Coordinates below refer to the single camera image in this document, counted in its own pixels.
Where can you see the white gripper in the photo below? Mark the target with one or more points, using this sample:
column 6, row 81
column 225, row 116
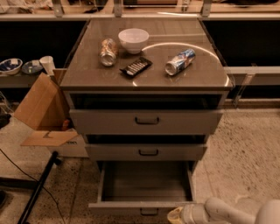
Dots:
column 189, row 213

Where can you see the grey bottom drawer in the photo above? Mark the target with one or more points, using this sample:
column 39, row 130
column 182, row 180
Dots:
column 143, row 188

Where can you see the grey drawer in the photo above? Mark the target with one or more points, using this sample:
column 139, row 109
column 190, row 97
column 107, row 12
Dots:
column 146, row 152
column 145, row 122
column 143, row 188

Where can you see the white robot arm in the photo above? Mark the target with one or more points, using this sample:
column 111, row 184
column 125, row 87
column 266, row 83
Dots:
column 216, row 211

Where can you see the grey middle drawer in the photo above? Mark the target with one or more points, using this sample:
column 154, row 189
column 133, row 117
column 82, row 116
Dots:
column 146, row 152

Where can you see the grey drawer cabinet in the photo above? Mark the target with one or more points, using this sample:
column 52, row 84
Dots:
column 202, row 85

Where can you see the grey top drawer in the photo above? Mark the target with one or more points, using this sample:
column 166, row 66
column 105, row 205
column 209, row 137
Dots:
column 145, row 122

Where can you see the blue soda can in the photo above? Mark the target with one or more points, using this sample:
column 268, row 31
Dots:
column 180, row 62

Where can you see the open cardboard box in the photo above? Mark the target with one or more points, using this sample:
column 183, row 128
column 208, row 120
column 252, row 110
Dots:
column 45, row 110

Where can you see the black metal stand leg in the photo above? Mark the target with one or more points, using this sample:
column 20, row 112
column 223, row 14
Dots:
column 35, row 185

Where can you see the white paper cup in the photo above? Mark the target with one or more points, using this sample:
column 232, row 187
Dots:
column 48, row 64

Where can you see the blue white bowl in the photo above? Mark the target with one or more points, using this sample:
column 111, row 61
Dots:
column 11, row 66

